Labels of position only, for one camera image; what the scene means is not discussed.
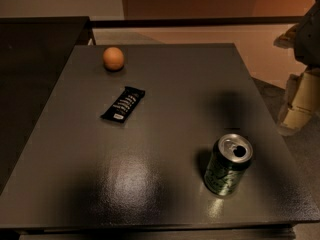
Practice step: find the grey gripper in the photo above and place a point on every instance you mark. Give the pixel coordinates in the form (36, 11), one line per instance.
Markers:
(310, 40)

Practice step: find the green soda can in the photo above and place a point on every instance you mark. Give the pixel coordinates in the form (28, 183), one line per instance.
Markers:
(231, 156)

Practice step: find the black chocolate bar wrapper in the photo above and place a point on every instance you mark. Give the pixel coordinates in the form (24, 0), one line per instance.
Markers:
(123, 106)

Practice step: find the orange ball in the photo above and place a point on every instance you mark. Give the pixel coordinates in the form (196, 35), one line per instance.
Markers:
(113, 59)

